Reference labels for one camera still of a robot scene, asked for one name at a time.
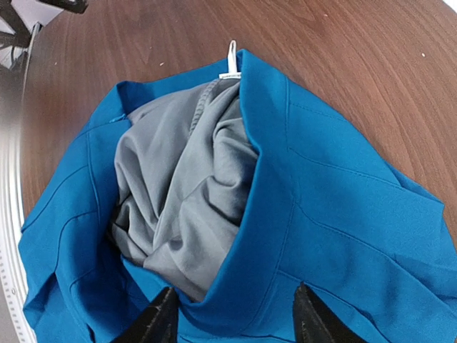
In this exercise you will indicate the aluminium front rail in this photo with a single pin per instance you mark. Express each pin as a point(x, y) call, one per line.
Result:
point(13, 275)

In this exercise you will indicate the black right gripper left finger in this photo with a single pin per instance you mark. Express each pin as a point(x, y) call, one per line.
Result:
point(158, 322)

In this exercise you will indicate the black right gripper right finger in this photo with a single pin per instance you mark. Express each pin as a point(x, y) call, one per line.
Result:
point(314, 322)

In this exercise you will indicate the blue pleated skirt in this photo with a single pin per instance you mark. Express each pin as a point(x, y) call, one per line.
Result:
point(232, 185)

